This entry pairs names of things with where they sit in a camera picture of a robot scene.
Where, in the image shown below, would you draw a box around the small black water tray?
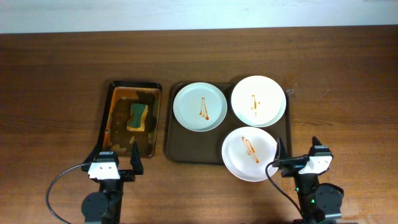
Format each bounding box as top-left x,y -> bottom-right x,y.
97,81 -> 162,158

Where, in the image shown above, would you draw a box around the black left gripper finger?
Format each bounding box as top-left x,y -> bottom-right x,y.
83,143 -> 102,164
130,142 -> 144,175

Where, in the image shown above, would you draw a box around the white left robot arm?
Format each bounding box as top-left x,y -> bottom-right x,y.
81,143 -> 144,224

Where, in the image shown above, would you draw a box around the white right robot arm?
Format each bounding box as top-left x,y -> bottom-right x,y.
271,137 -> 344,224

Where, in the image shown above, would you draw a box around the white plate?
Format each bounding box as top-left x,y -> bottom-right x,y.
221,127 -> 277,182
231,75 -> 287,128

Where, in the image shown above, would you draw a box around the green and yellow sponge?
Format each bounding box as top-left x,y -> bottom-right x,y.
126,103 -> 148,132

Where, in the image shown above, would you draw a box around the pale blue plate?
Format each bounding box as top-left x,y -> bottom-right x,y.
172,82 -> 228,132

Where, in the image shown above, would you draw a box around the large brown serving tray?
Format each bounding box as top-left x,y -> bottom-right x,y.
164,82 -> 293,165

